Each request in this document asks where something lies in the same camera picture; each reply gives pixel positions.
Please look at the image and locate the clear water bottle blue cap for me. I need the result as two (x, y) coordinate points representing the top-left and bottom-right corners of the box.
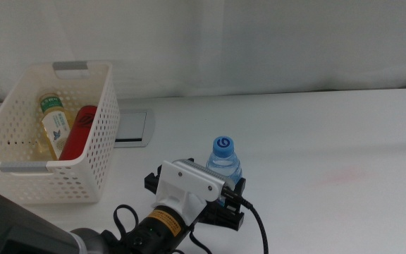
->
(205, 135), (244, 207)

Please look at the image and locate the red cola can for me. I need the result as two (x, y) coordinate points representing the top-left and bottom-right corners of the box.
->
(58, 104), (99, 162)

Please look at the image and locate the yellow tea bottle green label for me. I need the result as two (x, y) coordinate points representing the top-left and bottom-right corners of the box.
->
(37, 92), (75, 161)

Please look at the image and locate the white perforated plastic basket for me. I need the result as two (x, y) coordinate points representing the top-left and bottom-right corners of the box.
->
(0, 61), (121, 206)

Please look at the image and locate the thin black arm wire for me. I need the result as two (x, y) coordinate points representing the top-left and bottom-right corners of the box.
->
(112, 203), (214, 254)

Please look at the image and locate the silver table cable hatch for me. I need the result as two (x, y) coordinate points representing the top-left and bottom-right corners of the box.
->
(113, 108), (156, 149)

